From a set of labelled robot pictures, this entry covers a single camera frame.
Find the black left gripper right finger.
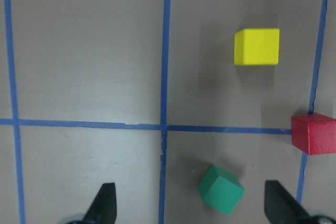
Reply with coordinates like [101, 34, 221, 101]
[264, 180, 310, 223]

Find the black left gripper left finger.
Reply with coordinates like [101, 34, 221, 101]
[82, 183, 117, 224]

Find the red wooden block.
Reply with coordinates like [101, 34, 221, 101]
[291, 114, 335, 155]

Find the green wooden block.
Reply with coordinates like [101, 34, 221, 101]
[198, 164, 245, 216]

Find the yellow wooden block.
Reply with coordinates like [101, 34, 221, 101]
[234, 28, 280, 66]

